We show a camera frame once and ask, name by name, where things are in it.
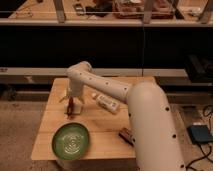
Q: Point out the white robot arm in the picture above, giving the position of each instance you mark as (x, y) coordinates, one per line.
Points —
(155, 138)

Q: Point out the green ceramic bowl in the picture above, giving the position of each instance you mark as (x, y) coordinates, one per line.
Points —
(71, 141)

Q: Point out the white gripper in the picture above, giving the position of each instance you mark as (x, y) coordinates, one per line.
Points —
(75, 89)

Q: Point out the black box on right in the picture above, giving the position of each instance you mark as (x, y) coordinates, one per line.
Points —
(199, 69)

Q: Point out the small dark device on shelf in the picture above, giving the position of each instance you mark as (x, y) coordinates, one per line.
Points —
(79, 9)

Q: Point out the wooden tray on shelf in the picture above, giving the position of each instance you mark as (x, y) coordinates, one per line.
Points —
(133, 9)

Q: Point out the brown rectangular block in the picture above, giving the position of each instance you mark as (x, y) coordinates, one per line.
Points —
(126, 135)

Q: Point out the white tube bottle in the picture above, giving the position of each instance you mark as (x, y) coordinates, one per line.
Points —
(106, 102)

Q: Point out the blue box on floor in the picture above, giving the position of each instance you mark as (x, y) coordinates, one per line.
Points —
(199, 134)

